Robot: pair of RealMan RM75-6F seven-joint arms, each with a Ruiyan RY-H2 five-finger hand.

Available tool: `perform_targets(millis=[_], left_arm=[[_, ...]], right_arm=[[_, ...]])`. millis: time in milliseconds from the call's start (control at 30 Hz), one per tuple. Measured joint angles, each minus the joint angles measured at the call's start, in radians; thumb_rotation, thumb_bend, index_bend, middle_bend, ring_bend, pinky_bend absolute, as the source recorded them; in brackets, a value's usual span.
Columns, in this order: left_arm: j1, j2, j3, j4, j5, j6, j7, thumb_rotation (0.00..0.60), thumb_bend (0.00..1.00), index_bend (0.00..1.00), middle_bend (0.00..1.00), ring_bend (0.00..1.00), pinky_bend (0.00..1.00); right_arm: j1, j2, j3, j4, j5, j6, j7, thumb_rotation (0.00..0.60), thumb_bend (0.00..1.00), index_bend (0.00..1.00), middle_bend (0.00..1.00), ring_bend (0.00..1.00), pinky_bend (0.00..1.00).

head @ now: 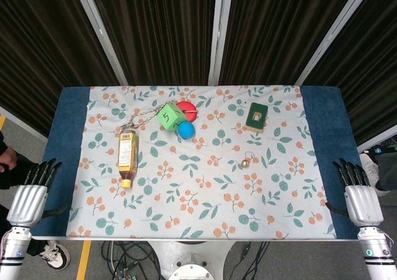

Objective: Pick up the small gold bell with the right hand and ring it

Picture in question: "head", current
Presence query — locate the green yellow sponge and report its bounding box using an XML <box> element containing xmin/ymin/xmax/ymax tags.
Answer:
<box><xmin>243</xmin><ymin>102</ymin><xmax>269</xmax><ymax>133</ymax></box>

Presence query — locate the tea bottle with yellow cap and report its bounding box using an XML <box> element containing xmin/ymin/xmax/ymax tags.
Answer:
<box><xmin>117</xmin><ymin>129</ymin><xmax>138</xmax><ymax>189</ymax></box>

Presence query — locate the gold jingle bell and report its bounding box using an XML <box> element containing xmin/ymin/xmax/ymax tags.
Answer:
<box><xmin>241</xmin><ymin>151</ymin><xmax>256</xmax><ymax>169</ymax></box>

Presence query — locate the black and white sneaker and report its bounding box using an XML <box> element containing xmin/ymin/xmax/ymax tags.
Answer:
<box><xmin>37</xmin><ymin>241</ymin><xmax>71</xmax><ymax>271</ymax></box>

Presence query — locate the braided beige rope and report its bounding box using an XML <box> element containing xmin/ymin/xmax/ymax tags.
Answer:
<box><xmin>121</xmin><ymin>100</ymin><xmax>177</xmax><ymax>131</ymax></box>

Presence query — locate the green foam number cube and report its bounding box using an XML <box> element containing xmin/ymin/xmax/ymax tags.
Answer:
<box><xmin>156</xmin><ymin>102</ymin><xmax>189</xmax><ymax>131</ymax></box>

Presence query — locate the dark pleated curtain panel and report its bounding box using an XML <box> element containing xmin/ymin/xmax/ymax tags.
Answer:
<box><xmin>86</xmin><ymin>0</ymin><xmax>220</xmax><ymax>85</ymax></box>
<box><xmin>302</xmin><ymin>0</ymin><xmax>397</xmax><ymax>147</ymax></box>
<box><xmin>0</xmin><ymin>0</ymin><xmax>120</xmax><ymax>138</ymax></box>
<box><xmin>218</xmin><ymin>0</ymin><xmax>362</xmax><ymax>85</ymax></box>

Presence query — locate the blue ball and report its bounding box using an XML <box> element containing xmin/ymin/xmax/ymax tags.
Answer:
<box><xmin>177</xmin><ymin>121</ymin><xmax>196</xmax><ymax>140</ymax></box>

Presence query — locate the white metal frame post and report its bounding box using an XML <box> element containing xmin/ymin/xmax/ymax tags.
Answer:
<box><xmin>296</xmin><ymin>0</ymin><xmax>378</xmax><ymax>86</ymax></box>
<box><xmin>207</xmin><ymin>0</ymin><xmax>233</xmax><ymax>86</ymax></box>
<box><xmin>70</xmin><ymin>0</ymin><xmax>128</xmax><ymax>86</ymax></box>
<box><xmin>356</xmin><ymin>133</ymin><xmax>397</xmax><ymax>153</ymax></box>
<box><xmin>0</xmin><ymin>105</ymin><xmax>49</xmax><ymax>140</ymax></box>

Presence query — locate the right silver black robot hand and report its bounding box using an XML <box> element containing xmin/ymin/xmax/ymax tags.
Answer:
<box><xmin>324</xmin><ymin>158</ymin><xmax>385</xmax><ymax>231</ymax></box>

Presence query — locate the person in dark clothing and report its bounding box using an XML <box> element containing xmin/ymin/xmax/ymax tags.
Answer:
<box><xmin>0</xmin><ymin>130</ymin><xmax>47</xmax><ymax>206</ymax></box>

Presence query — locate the black cable bundle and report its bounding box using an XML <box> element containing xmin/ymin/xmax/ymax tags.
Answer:
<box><xmin>234</xmin><ymin>241</ymin><xmax>272</xmax><ymax>280</ymax></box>
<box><xmin>100</xmin><ymin>241</ymin><xmax>174</xmax><ymax>280</ymax></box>

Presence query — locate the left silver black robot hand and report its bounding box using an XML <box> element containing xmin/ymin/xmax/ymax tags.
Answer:
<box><xmin>6</xmin><ymin>158</ymin><xmax>71</xmax><ymax>228</ymax></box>

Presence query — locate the red round disc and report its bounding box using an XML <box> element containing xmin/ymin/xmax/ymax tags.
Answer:
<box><xmin>176</xmin><ymin>100</ymin><xmax>197</xmax><ymax>122</ymax></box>

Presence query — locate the blue fabric table cover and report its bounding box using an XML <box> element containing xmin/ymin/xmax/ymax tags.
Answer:
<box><xmin>30</xmin><ymin>86</ymin><xmax>365</xmax><ymax>240</ymax></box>

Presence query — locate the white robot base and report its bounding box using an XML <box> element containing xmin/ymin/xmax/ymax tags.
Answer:
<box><xmin>148</xmin><ymin>240</ymin><xmax>238</xmax><ymax>280</ymax></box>

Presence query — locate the floral printed tablecloth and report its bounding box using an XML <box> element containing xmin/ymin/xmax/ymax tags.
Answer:
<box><xmin>66</xmin><ymin>85</ymin><xmax>337</xmax><ymax>240</ymax></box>

